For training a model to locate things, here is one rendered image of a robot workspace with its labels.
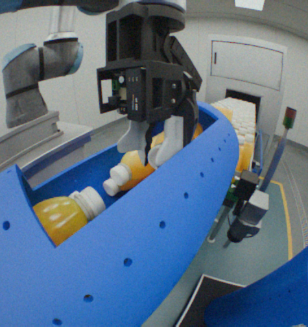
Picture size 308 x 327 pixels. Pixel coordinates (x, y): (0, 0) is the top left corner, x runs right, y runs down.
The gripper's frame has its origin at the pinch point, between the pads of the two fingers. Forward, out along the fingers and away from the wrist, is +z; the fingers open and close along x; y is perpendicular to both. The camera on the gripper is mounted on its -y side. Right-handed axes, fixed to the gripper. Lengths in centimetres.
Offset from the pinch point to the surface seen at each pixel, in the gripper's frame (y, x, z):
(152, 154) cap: 0.6, -1.1, -1.3
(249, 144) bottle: -45.5, 13.8, 9.3
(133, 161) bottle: -1.3, -6.9, 3.2
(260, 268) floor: -60, 78, 116
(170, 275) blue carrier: 12.5, 9.9, 2.4
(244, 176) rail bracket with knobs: -31.4, 15.2, 16.3
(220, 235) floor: -77, 25, 116
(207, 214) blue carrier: 3.7, 9.8, 2.1
